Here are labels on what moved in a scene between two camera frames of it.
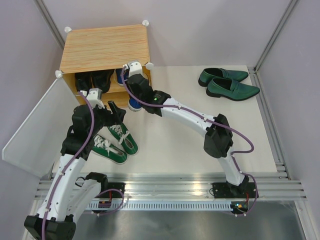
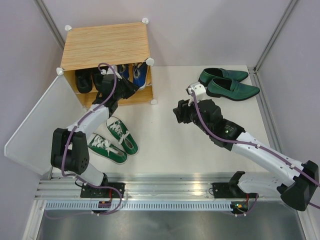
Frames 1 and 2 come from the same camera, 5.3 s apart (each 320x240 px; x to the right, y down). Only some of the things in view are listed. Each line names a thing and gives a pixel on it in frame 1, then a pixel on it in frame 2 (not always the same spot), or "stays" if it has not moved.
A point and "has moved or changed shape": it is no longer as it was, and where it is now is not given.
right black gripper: (129, 88) -> (183, 107)
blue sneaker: (134, 104) has moved or changed shape
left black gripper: (116, 118) -> (131, 88)
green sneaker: (102, 147) stays
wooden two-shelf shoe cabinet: (105, 49) stays
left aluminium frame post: (46, 14) stays
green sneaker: (126, 139) stays
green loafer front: (230, 89) stays
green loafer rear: (208, 73) stays
